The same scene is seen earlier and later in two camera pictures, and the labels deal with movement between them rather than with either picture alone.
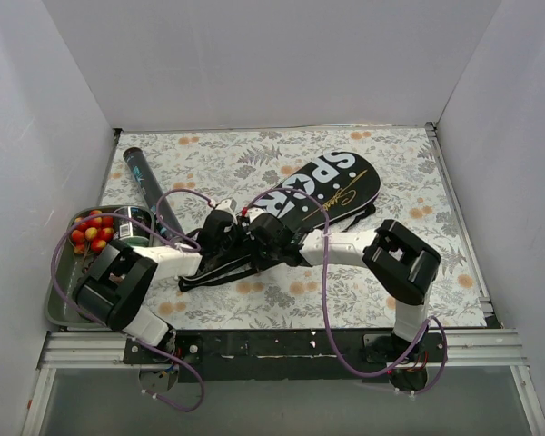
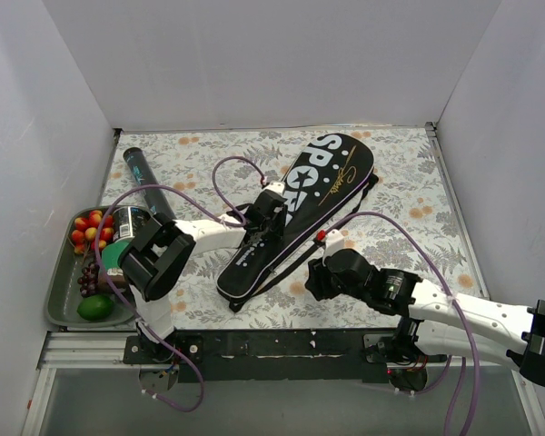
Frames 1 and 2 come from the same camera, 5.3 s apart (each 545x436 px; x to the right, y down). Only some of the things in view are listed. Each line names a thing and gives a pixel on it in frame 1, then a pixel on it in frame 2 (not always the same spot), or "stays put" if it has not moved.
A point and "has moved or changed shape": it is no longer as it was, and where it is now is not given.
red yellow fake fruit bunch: [92, 232] stays put
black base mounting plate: [284, 357] stays put
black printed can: [131, 232] stays put
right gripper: [258, 253] → [321, 282]
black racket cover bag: [332, 193] has moved or changed shape
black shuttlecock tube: [166, 215] stays put
